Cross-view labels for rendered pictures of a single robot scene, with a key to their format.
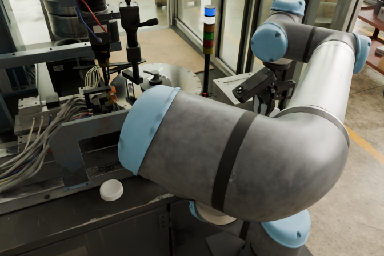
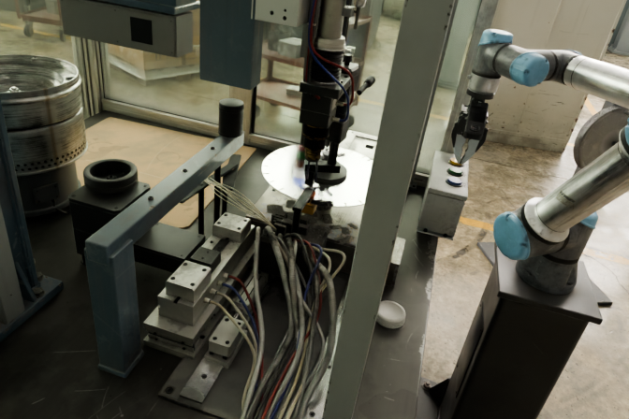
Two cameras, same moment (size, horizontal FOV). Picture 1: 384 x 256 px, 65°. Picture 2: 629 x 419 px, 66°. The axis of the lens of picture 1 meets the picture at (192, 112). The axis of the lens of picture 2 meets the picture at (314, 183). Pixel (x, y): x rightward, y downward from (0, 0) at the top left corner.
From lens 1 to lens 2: 1.08 m
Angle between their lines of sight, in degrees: 45
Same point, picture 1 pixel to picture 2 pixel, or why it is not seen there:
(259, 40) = (534, 67)
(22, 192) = (321, 391)
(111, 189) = (393, 311)
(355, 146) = not seen: hidden behind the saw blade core
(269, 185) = not seen: outside the picture
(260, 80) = (483, 113)
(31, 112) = (202, 291)
